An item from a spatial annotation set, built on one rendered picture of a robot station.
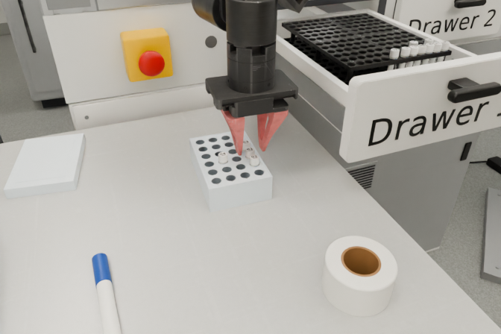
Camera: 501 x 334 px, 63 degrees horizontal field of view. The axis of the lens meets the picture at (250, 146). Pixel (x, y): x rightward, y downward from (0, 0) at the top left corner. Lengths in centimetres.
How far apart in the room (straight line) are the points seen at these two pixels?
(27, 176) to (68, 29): 23
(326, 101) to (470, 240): 126
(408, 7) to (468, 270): 100
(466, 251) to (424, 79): 122
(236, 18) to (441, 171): 94
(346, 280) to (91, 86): 52
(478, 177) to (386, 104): 160
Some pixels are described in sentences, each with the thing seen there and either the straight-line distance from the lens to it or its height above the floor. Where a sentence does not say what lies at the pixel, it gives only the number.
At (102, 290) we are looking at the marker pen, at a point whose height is 78.
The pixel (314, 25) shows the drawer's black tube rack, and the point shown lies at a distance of 76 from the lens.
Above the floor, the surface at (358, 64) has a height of 90.
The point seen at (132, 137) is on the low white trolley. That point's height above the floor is 76.
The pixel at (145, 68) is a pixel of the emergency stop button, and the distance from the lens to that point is 66.
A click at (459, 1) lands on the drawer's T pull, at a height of 91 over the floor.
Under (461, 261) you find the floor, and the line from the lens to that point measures 166.
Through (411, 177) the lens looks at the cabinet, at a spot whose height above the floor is 43.
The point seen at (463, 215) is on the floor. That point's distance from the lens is 185.
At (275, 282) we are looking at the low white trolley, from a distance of 46.
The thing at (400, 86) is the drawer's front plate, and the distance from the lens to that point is 51.
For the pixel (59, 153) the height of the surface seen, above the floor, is 78.
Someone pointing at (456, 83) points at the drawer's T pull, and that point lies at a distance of 55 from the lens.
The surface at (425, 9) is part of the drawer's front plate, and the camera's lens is 95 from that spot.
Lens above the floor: 112
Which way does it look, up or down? 33 degrees down
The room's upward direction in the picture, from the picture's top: straight up
